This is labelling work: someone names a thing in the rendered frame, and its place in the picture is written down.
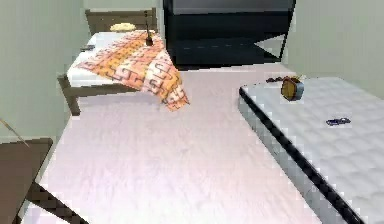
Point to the brown wooden bed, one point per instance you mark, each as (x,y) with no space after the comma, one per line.
(86,75)

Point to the round brown alarm clock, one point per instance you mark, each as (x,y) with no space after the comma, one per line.
(292,88)

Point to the orange patterned blanket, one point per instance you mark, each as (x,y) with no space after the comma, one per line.
(141,65)

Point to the small dark blue object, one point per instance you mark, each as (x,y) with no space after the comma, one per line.
(338,121)

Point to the thin tan stick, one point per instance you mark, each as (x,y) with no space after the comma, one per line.
(13,132)

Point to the small black flat device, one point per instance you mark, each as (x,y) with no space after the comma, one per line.
(87,48)

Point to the dark beaded cluster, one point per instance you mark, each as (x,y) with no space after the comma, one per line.
(275,79)

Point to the black shelf unit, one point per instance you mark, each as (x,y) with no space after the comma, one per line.
(220,36)

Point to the pale yellow pillow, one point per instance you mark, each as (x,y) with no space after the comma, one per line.
(123,27)

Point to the white quilted mattress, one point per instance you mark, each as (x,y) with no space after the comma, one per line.
(333,140)

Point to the thin black bat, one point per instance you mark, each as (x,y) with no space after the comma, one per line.
(148,36)

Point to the dark brown table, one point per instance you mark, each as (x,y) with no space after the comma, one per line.
(20,176)

